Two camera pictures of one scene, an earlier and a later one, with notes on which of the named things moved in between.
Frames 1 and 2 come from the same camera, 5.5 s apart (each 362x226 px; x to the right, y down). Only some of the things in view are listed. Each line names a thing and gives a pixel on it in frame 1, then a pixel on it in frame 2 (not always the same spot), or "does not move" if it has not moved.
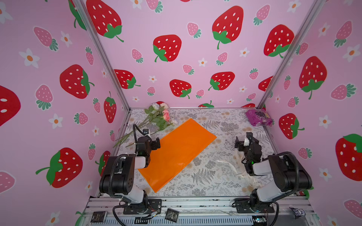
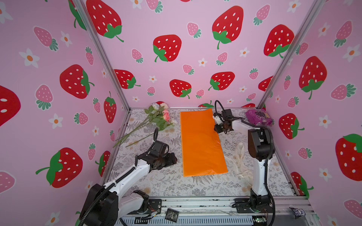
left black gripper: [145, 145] -> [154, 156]
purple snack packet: [259, 117] does not move
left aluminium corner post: [83, 9] does not move
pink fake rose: [166, 117] -> [163, 112]
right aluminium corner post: [314, 9] does not move
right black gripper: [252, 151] -> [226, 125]
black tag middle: [172, 214] does not move
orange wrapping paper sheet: [177, 148] -> [203, 151]
